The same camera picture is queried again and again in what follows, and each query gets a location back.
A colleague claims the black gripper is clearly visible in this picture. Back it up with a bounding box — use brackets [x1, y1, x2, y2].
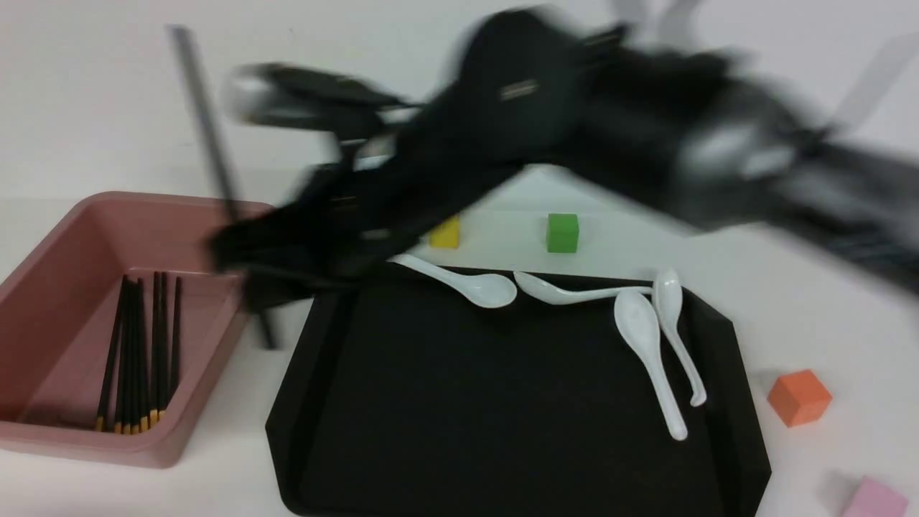
[209, 136, 518, 309]

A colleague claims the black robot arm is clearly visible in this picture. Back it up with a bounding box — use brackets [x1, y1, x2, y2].
[209, 1, 918, 308]

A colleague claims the yellow foam cube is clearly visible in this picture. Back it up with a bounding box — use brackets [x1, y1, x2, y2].
[427, 215, 462, 249]

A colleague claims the white ceramic soup spoon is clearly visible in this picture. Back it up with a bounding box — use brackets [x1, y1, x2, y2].
[513, 271, 653, 307]
[652, 269, 708, 408]
[388, 254, 518, 309]
[613, 289, 689, 442]

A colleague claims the black plastic tray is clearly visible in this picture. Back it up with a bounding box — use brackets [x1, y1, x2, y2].
[266, 264, 772, 516]

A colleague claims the black chopstick yellow tip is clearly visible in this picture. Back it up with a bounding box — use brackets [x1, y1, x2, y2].
[150, 271, 167, 427]
[94, 275, 129, 432]
[131, 279, 150, 434]
[113, 278, 134, 435]

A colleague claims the green foam cube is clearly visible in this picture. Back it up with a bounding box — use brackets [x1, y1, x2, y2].
[546, 213, 579, 254]

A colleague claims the pink plastic bin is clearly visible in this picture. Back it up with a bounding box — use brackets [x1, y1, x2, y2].
[1, 191, 248, 469]

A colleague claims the orange foam cube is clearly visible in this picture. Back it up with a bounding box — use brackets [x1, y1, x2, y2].
[767, 369, 833, 428]

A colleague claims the pink foam cube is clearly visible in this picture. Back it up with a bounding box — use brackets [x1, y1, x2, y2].
[841, 477, 909, 517]

